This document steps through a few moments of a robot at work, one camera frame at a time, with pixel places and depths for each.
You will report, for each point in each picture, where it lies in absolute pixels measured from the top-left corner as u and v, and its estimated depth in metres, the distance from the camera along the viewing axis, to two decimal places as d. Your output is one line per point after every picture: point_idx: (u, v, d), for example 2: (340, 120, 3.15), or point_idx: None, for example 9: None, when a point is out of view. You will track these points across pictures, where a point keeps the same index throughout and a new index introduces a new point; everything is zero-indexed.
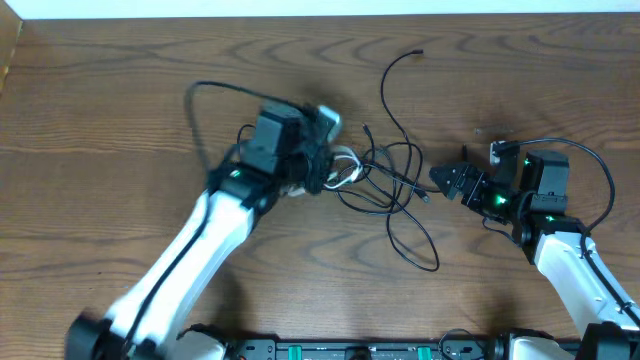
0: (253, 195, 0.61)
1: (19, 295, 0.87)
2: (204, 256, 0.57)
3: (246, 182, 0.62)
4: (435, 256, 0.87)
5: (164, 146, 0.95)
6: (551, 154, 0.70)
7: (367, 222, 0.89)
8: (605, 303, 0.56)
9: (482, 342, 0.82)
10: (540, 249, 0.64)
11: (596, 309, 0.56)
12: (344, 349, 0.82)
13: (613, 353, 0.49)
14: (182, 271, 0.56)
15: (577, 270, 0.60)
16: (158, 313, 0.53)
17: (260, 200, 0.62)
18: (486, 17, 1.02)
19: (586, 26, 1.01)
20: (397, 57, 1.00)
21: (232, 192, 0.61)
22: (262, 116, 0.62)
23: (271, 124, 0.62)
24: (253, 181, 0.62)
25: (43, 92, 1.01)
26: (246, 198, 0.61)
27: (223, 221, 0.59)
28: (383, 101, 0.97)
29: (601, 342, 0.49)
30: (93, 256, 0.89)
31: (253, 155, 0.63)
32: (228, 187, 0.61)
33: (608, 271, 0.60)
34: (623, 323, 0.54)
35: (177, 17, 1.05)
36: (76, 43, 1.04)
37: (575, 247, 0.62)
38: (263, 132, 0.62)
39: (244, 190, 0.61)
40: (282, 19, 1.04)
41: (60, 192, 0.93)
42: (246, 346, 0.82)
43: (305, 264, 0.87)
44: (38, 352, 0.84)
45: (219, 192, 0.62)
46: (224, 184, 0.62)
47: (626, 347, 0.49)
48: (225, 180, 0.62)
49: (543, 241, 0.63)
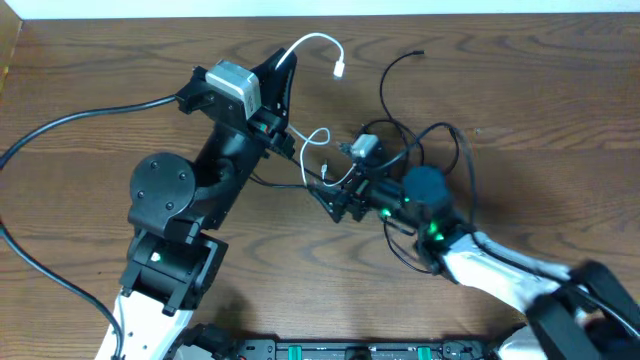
0: (182, 269, 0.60)
1: (18, 296, 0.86)
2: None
3: (168, 270, 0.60)
4: None
5: (165, 146, 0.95)
6: (426, 179, 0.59)
7: (366, 222, 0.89)
8: (523, 281, 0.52)
9: (483, 343, 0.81)
10: (450, 268, 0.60)
11: (518, 290, 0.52)
12: (344, 349, 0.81)
13: (557, 318, 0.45)
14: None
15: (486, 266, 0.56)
16: None
17: (198, 273, 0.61)
18: (485, 17, 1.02)
19: (585, 26, 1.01)
20: (396, 57, 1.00)
21: (157, 274, 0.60)
22: (131, 214, 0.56)
23: (152, 228, 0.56)
24: (176, 260, 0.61)
25: (42, 91, 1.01)
26: (174, 287, 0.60)
27: (145, 333, 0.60)
28: (383, 100, 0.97)
29: (541, 319, 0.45)
30: (93, 256, 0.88)
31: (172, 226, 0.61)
32: (153, 274, 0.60)
33: (509, 253, 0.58)
34: (546, 287, 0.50)
35: (176, 18, 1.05)
36: (76, 43, 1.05)
37: (473, 249, 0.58)
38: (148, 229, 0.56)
39: (169, 277, 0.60)
40: (281, 19, 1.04)
41: (60, 192, 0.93)
42: (246, 346, 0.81)
43: (305, 264, 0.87)
44: (37, 352, 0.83)
45: (147, 281, 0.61)
46: (146, 272, 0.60)
47: (560, 307, 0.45)
48: (147, 270, 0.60)
49: (448, 261, 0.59)
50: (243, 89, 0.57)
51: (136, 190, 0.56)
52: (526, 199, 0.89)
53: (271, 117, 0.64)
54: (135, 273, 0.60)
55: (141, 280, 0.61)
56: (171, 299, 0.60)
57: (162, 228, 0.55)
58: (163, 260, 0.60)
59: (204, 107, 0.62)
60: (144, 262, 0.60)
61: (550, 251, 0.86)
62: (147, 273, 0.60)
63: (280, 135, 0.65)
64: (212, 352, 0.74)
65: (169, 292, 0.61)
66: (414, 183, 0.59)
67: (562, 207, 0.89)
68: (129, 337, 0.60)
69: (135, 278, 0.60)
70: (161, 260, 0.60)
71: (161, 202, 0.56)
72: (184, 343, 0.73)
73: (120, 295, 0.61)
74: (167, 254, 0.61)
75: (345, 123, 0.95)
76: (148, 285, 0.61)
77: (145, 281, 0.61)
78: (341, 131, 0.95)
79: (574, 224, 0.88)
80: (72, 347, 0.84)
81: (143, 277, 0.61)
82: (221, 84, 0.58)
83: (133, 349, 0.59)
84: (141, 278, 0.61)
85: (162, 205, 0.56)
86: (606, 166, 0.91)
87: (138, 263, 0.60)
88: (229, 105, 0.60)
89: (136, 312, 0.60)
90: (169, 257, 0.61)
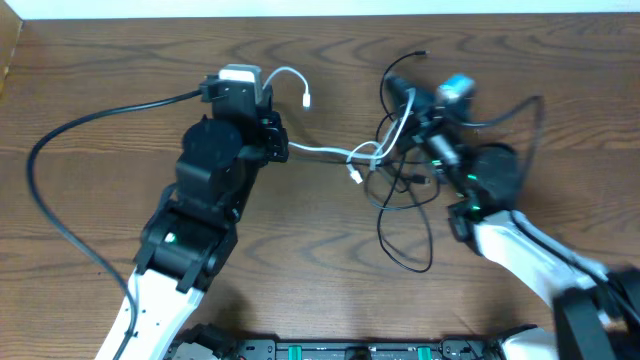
0: (197, 249, 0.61)
1: (19, 296, 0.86)
2: (144, 349, 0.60)
3: (182, 250, 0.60)
4: (428, 257, 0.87)
5: (165, 147, 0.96)
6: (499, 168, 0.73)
7: (366, 222, 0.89)
8: (556, 267, 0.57)
9: (483, 343, 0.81)
10: (480, 238, 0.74)
11: (546, 270, 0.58)
12: (344, 349, 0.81)
13: (582, 306, 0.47)
14: (136, 341, 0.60)
15: (518, 244, 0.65)
16: None
17: (212, 256, 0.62)
18: (485, 17, 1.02)
19: (586, 25, 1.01)
20: (396, 58, 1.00)
21: (171, 255, 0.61)
22: (181, 164, 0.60)
23: (199, 176, 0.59)
24: (193, 240, 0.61)
25: (42, 91, 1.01)
26: (187, 268, 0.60)
27: (159, 310, 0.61)
28: (383, 99, 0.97)
29: (573, 306, 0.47)
30: (93, 255, 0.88)
31: (194, 204, 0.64)
32: (166, 254, 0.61)
33: (547, 239, 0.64)
34: (576, 277, 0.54)
35: (177, 18, 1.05)
36: (76, 43, 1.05)
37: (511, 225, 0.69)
38: (193, 180, 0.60)
39: (183, 257, 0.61)
40: (281, 19, 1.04)
41: (60, 192, 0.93)
42: (246, 346, 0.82)
43: (304, 264, 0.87)
44: (37, 353, 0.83)
45: (161, 261, 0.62)
46: (159, 252, 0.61)
47: (589, 303, 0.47)
48: (161, 249, 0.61)
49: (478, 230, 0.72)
50: (254, 73, 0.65)
51: (187, 145, 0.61)
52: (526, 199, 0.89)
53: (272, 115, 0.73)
54: (149, 253, 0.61)
55: (155, 260, 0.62)
56: (184, 278, 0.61)
57: (208, 176, 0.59)
58: (179, 239, 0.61)
59: (216, 101, 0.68)
60: (160, 241, 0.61)
61: None
62: (161, 253, 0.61)
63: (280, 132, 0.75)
64: (213, 350, 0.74)
65: (181, 273, 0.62)
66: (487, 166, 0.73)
67: (562, 207, 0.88)
68: (142, 314, 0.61)
69: (149, 257, 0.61)
70: (176, 239, 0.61)
71: (209, 154, 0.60)
72: (185, 340, 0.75)
73: (135, 274, 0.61)
74: (183, 235, 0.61)
75: (345, 123, 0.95)
76: (160, 265, 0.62)
77: (159, 261, 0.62)
78: (340, 130, 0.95)
79: (574, 224, 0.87)
80: (73, 346, 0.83)
81: (156, 257, 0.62)
82: (233, 73, 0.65)
83: (145, 325, 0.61)
84: (156, 257, 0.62)
85: (211, 157, 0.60)
86: (606, 167, 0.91)
87: (152, 243, 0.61)
88: (243, 90, 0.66)
89: (150, 290, 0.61)
90: (184, 238, 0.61)
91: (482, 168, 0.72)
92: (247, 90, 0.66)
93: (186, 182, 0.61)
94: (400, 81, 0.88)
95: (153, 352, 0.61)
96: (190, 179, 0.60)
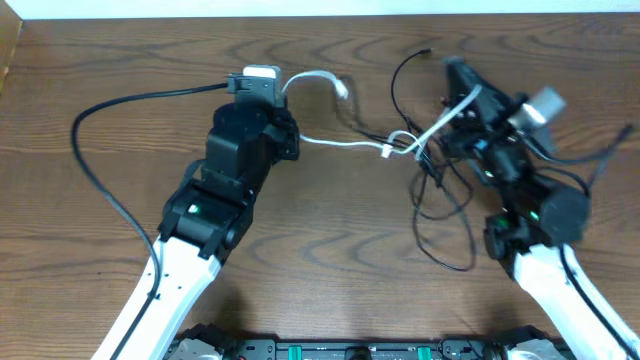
0: (219, 220, 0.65)
1: (19, 296, 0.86)
2: (165, 312, 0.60)
3: (205, 220, 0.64)
4: (470, 257, 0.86)
5: (165, 147, 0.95)
6: (571, 213, 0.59)
7: (366, 222, 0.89)
8: (607, 348, 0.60)
9: (483, 343, 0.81)
10: (518, 267, 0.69)
11: (596, 348, 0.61)
12: (344, 349, 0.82)
13: None
14: (157, 304, 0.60)
15: (565, 296, 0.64)
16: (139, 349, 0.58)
17: (232, 229, 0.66)
18: (485, 17, 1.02)
19: (585, 25, 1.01)
20: (403, 60, 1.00)
21: (193, 224, 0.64)
22: (212, 135, 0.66)
23: (227, 146, 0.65)
24: (215, 211, 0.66)
25: (42, 91, 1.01)
26: (209, 237, 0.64)
27: (181, 274, 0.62)
28: (393, 101, 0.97)
29: None
30: (93, 256, 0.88)
31: (217, 179, 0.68)
32: (190, 223, 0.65)
33: (593, 291, 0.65)
34: None
35: (177, 18, 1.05)
36: (76, 43, 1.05)
37: (559, 266, 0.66)
38: (222, 153, 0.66)
39: (206, 226, 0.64)
40: (281, 19, 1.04)
41: (61, 192, 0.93)
42: (246, 345, 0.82)
43: (304, 264, 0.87)
44: (37, 353, 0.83)
45: (183, 230, 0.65)
46: (182, 221, 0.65)
47: None
48: (185, 217, 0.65)
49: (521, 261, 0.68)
50: (274, 70, 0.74)
51: (218, 120, 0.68)
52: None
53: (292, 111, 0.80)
54: (174, 221, 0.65)
55: (178, 229, 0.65)
56: (206, 245, 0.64)
57: (237, 146, 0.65)
58: (201, 210, 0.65)
59: (242, 95, 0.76)
60: (183, 212, 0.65)
61: None
62: (183, 222, 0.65)
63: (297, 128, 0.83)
64: (215, 346, 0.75)
65: (202, 242, 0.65)
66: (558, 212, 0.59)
67: None
68: (165, 277, 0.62)
69: (173, 226, 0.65)
70: (198, 210, 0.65)
71: (238, 128, 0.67)
72: (188, 336, 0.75)
73: (159, 241, 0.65)
74: (205, 207, 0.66)
75: (345, 123, 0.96)
76: (182, 235, 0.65)
77: (180, 232, 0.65)
78: (340, 130, 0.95)
79: None
80: (73, 346, 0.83)
81: (179, 226, 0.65)
82: (256, 70, 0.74)
83: (168, 289, 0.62)
84: (179, 226, 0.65)
85: (239, 129, 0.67)
86: (606, 167, 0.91)
87: (177, 212, 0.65)
88: (264, 84, 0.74)
89: (174, 256, 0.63)
90: (206, 209, 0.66)
91: (549, 213, 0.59)
92: (268, 85, 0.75)
93: (214, 154, 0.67)
94: (467, 71, 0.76)
95: (173, 317, 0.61)
96: (219, 152, 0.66)
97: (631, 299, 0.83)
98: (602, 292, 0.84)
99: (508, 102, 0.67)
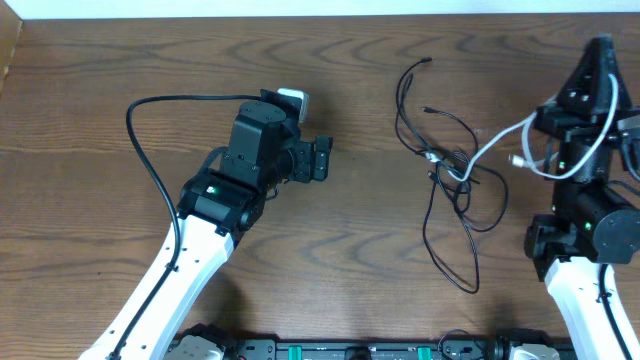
0: (236, 201, 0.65)
1: (19, 296, 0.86)
2: (182, 283, 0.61)
3: (221, 201, 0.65)
4: (475, 278, 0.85)
5: (164, 146, 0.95)
6: (630, 235, 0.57)
7: (366, 222, 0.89)
8: None
9: (482, 343, 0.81)
10: (552, 271, 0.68)
11: None
12: (344, 349, 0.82)
13: None
14: (176, 275, 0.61)
15: (591, 310, 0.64)
16: (158, 317, 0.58)
17: (246, 211, 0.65)
18: (485, 17, 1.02)
19: (585, 25, 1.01)
20: (410, 65, 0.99)
21: (209, 205, 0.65)
22: (237, 121, 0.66)
23: (250, 131, 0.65)
24: (232, 193, 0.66)
25: (42, 92, 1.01)
26: (224, 217, 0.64)
27: (199, 249, 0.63)
28: (396, 107, 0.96)
29: None
30: (93, 255, 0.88)
31: (237, 165, 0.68)
32: (206, 203, 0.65)
33: (622, 315, 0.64)
34: None
35: (177, 17, 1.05)
36: (76, 43, 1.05)
37: (596, 284, 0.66)
38: (244, 138, 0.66)
39: (221, 206, 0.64)
40: (281, 19, 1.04)
41: (60, 192, 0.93)
42: (246, 345, 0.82)
43: (304, 265, 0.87)
44: (38, 353, 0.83)
45: (198, 211, 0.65)
46: (200, 201, 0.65)
47: None
48: (203, 197, 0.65)
49: (558, 266, 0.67)
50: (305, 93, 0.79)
51: (242, 109, 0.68)
52: (534, 200, 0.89)
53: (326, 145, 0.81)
54: (192, 200, 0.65)
55: (195, 209, 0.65)
56: (222, 224, 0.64)
57: (258, 131, 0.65)
58: (219, 191, 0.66)
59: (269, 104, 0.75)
60: (200, 192, 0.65)
61: None
62: (201, 202, 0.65)
63: (326, 155, 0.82)
64: (217, 344, 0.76)
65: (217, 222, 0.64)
66: (616, 230, 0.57)
67: None
68: (184, 252, 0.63)
69: (190, 206, 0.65)
70: (216, 191, 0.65)
71: (261, 116, 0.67)
72: (189, 333, 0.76)
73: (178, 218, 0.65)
74: (223, 189, 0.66)
75: (346, 124, 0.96)
76: (198, 215, 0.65)
77: (198, 211, 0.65)
78: (341, 130, 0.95)
79: None
80: (73, 347, 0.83)
81: (196, 206, 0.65)
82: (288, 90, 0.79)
83: (185, 263, 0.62)
84: (196, 206, 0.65)
85: (263, 118, 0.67)
86: None
87: (196, 192, 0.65)
88: (292, 102, 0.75)
89: (193, 231, 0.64)
90: (224, 190, 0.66)
91: (605, 229, 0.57)
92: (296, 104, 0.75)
93: (236, 140, 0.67)
94: (609, 56, 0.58)
95: (189, 290, 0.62)
96: (242, 138, 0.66)
97: (631, 299, 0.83)
98: None
99: (627, 105, 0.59)
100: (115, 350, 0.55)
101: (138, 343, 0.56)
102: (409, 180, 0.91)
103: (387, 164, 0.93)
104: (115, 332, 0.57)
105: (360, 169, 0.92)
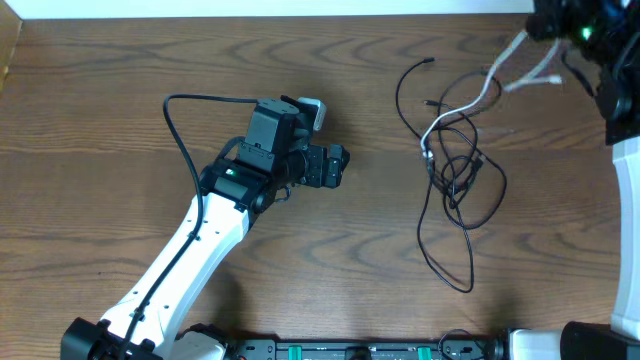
0: (252, 185, 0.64)
1: (19, 295, 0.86)
2: (203, 252, 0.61)
3: (239, 183, 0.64)
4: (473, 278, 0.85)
5: (164, 146, 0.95)
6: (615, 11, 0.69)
7: (367, 222, 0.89)
8: None
9: (482, 343, 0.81)
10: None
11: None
12: (344, 349, 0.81)
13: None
14: (199, 244, 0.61)
15: None
16: (180, 282, 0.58)
17: (260, 195, 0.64)
18: (485, 16, 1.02)
19: None
20: (411, 65, 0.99)
21: (228, 187, 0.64)
22: (256, 110, 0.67)
23: (268, 120, 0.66)
24: (249, 176, 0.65)
25: (42, 91, 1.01)
26: (240, 198, 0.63)
27: (220, 220, 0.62)
28: (397, 107, 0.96)
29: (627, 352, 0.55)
30: (93, 255, 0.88)
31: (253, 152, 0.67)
32: (225, 184, 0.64)
33: None
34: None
35: (177, 17, 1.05)
36: (76, 42, 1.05)
37: None
38: (262, 126, 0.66)
39: (240, 187, 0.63)
40: (280, 18, 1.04)
41: (61, 192, 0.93)
42: (246, 345, 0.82)
43: (305, 264, 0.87)
44: (37, 352, 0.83)
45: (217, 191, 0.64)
46: (220, 181, 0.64)
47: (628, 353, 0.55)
48: (222, 178, 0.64)
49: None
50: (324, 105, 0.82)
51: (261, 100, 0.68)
52: (534, 200, 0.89)
53: (340, 152, 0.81)
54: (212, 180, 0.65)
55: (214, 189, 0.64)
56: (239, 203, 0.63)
57: (275, 120, 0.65)
58: (237, 174, 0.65)
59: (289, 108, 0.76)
60: (219, 173, 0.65)
61: (549, 250, 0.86)
62: (221, 182, 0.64)
63: (338, 163, 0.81)
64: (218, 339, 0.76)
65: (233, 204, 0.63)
66: None
67: (562, 207, 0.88)
68: (205, 223, 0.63)
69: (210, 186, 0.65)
70: (235, 173, 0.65)
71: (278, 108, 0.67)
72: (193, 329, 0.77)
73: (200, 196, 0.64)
74: (241, 172, 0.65)
75: (346, 123, 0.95)
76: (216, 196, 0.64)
77: (217, 189, 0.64)
78: (341, 130, 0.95)
79: (573, 224, 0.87)
80: None
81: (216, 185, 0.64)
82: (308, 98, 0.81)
83: (208, 233, 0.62)
84: (214, 187, 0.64)
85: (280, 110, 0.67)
86: (609, 167, 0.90)
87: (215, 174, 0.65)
88: (309, 108, 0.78)
89: (214, 205, 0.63)
90: (242, 174, 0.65)
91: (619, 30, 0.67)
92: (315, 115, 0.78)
93: (254, 127, 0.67)
94: None
95: (210, 258, 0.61)
96: (260, 125, 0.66)
97: None
98: (601, 293, 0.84)
99: None
100: (139, 308, 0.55)
101: (160, 302, 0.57)
102: (409, 180, 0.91)
103: (387, 163, 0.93)
104: (138, 293, 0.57)
105: (360, 168, 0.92)
